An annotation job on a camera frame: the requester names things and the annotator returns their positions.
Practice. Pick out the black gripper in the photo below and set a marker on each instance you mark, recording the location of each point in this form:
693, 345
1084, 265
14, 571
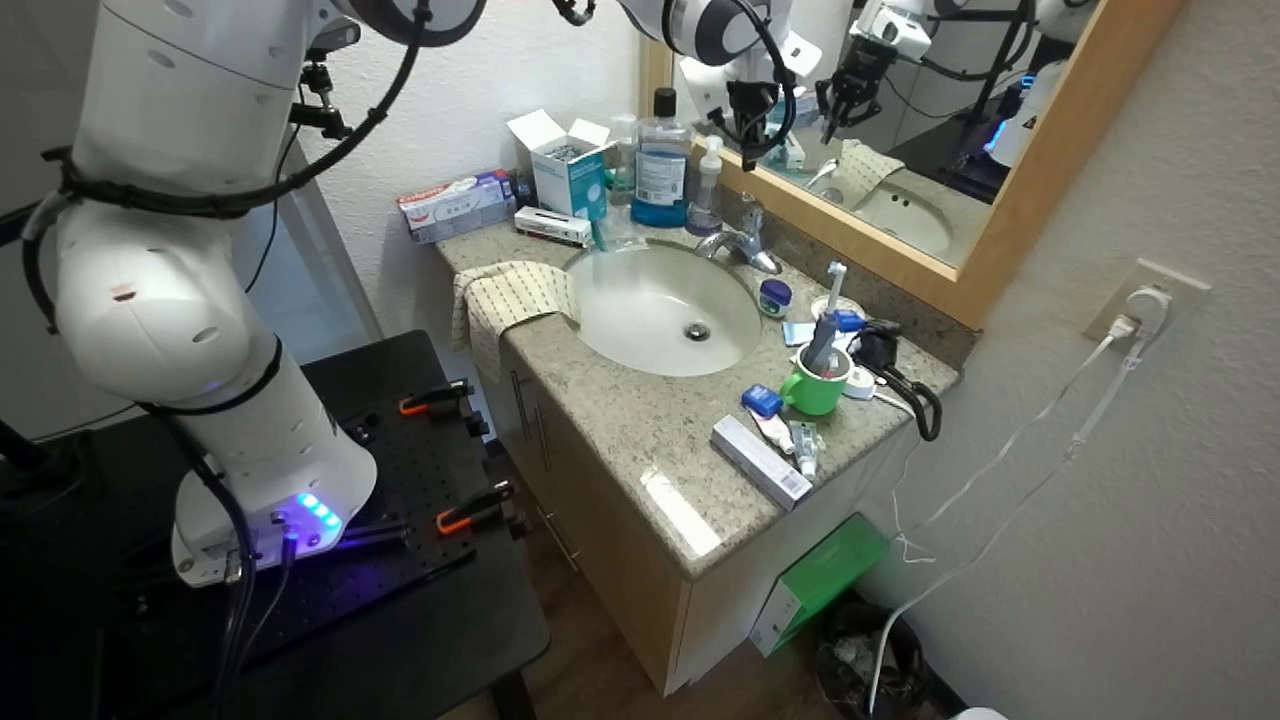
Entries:
763, 106

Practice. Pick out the chrome sink tap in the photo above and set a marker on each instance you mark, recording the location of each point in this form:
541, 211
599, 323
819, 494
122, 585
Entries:
742, 246

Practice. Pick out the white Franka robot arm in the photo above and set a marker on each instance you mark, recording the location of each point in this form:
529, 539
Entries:
175, 292

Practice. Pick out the blue mouthwash bottle black cap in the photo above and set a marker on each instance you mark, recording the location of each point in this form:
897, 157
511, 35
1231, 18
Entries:
663, 165

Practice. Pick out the small blue lidded jar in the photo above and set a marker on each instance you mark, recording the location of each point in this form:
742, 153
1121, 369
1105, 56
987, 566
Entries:
774, 299

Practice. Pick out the electric toothbrush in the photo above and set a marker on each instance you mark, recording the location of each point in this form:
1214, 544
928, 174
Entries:
825, 327

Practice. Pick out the white oval sink basin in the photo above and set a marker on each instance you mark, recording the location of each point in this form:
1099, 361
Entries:
663, 314

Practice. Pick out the open white cardboard box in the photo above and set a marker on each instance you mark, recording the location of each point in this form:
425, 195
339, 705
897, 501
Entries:
565, 165

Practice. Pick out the small white carton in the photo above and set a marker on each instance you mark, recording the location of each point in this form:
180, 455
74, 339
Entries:
549, 227

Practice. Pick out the green plastic cup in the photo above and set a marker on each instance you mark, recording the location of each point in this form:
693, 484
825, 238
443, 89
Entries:
810, 395

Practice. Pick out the small blue floss container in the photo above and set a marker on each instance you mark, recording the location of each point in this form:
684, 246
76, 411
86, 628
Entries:
763, 402

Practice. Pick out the checkered hand towel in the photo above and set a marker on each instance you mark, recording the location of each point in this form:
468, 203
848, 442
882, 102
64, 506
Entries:
514, 299

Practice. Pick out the white toothpaste tube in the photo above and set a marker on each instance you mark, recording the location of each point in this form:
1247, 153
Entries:
784, 442

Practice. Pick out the long white carton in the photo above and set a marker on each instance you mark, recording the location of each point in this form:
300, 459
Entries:
763, 463

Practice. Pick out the wrapped tissue pack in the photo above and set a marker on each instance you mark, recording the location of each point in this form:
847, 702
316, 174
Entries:
458, 204

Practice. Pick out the granite topped vanity cabinet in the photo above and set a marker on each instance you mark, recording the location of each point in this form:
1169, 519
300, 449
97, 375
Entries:
626, 442

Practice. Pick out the green cardboard box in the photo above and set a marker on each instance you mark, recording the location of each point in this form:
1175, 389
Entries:
825, 573

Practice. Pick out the black trash bin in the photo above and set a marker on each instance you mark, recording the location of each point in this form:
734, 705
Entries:
864, 664

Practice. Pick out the black robot table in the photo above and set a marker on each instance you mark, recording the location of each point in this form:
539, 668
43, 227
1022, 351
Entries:
402, 602

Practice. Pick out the wooden framed wall mirror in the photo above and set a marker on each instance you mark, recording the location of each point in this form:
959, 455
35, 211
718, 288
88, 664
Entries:
1014, 253

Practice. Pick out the white wall outlet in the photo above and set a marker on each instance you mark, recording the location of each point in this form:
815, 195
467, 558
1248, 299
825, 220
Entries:
1150, 307

